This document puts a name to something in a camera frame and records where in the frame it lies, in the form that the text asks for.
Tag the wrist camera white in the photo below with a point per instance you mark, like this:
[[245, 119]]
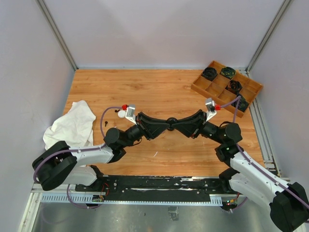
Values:
[[210, 105], [130, 113]]

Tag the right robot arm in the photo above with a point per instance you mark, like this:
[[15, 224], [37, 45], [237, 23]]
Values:
[[287, 203]]

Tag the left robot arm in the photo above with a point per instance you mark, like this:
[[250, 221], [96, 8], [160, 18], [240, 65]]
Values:
[[63, 164]]

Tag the white cloth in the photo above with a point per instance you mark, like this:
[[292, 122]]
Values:
[[74, 127]]

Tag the black charging case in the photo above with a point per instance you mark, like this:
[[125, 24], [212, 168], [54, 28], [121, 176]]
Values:
[[171, 121]]

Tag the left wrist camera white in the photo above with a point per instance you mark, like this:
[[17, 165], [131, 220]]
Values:
[[130, 113]]

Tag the wooden compartment tray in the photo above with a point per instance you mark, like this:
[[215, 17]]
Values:
[[223, 84]]

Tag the dark swirl cup far left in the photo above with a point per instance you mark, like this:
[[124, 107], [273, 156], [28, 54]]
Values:
[[209, 73]]

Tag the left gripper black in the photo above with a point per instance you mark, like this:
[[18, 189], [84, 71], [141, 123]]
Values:
[[154, 127]]

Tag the dark red swirl cup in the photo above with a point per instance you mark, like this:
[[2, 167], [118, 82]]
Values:
[[234, 87]]

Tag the blue green swirl cup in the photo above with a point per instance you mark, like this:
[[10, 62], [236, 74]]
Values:
[[242, 105]]

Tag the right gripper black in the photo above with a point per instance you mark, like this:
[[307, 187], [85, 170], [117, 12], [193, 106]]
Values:
[[191, 125]]

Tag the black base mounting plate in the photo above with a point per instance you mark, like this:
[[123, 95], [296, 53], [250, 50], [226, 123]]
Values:
[[121, 187]]

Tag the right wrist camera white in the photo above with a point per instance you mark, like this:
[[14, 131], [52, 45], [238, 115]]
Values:
[[210, 105]]

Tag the slotted cable duct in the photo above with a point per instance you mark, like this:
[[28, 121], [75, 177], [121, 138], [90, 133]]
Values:
[[95, 199]]

